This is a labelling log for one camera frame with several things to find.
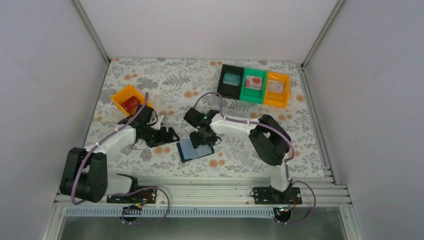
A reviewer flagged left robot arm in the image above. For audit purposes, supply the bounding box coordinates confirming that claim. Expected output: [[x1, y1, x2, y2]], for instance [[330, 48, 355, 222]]
[[59, 105, 180, 205]]

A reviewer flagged black bin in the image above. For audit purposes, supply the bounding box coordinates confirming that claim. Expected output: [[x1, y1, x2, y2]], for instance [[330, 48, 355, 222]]
[[217, 64, 245, 100]]

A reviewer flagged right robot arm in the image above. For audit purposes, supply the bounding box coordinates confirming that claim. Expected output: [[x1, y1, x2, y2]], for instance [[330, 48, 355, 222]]
[[178, 107, 292, 193]]

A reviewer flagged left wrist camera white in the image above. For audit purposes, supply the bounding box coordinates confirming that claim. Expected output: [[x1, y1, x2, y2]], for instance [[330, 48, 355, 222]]
[[153, 115, 164, 130]]

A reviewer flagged pale card stack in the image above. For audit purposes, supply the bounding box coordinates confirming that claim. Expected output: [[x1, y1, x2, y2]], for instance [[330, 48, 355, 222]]
[[267, 79, 285, 94]]

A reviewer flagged orange bin left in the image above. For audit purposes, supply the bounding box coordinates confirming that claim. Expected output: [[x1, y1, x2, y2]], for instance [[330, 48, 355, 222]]
[[110, 84, 145, 117]]

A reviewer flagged aluminium mounting rail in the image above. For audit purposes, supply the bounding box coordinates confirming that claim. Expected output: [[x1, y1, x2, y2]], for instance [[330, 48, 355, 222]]
[[54, 175, 353, 208]]

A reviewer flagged floral table mat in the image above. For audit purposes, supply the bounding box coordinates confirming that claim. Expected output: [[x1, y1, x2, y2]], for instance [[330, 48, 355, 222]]
[[86, 57, 325, 178]]

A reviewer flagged teal card stack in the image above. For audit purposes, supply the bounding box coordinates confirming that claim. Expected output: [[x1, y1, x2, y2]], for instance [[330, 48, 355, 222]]
[[222, 73, 241, 87]]

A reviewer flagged orange bin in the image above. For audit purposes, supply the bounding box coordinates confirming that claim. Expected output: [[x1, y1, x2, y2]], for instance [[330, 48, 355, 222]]
[[263, 71, 290, 108], [110, 84, 145, 117]]

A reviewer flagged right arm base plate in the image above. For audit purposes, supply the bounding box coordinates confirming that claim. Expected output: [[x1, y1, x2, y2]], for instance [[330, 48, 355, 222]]
[[249, 186, 303, 205]]

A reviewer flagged orange bin right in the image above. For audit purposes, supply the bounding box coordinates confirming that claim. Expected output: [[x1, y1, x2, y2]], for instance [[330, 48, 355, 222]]
[[263, 71, 290, 108]]

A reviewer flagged green bin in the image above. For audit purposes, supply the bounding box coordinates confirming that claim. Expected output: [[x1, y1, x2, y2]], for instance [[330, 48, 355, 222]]
[[239, 68, 267, 104]]

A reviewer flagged white red card stack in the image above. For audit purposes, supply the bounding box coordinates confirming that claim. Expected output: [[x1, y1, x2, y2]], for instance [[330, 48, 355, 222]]
[[244, 75, 263, 91]]

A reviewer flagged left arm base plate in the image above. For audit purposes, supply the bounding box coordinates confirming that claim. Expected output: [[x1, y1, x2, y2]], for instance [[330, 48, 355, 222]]
[[106, 188, 158, 204]]

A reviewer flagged blue leather card holder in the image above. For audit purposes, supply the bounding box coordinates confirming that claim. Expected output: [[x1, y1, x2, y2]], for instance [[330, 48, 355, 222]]
[[176, 139, 215, 163]]

